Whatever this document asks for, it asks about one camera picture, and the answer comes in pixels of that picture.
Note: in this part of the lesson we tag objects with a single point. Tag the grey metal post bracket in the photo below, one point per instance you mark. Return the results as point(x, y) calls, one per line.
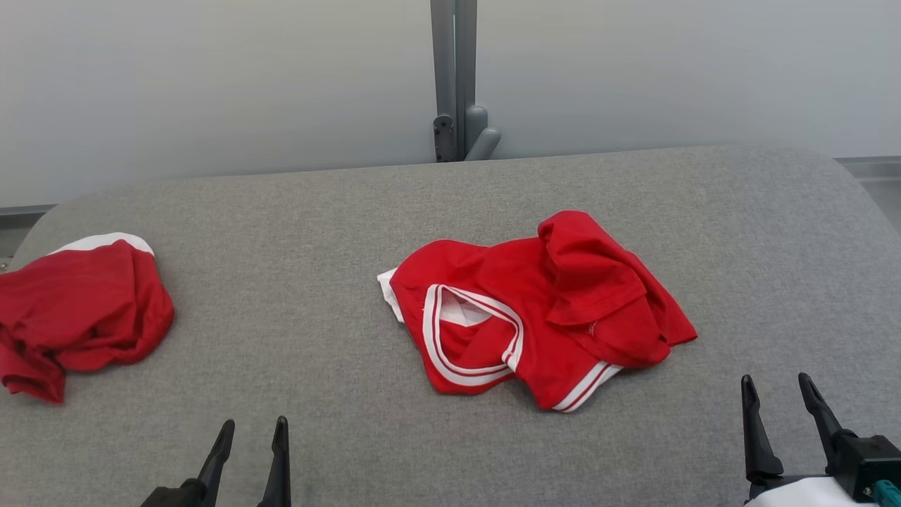
point(449, 70)

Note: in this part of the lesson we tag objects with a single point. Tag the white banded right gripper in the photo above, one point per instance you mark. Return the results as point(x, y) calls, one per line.
point(802, 494)

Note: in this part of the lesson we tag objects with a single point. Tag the red shorts white stripes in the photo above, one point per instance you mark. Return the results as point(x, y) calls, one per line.
point(84, 310)

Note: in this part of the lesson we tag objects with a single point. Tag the red Bulls 23 jersey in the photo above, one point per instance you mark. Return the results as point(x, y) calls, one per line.
point(535, 317)

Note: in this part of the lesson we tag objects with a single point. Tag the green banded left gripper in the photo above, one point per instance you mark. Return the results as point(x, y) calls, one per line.
point(179, 495)

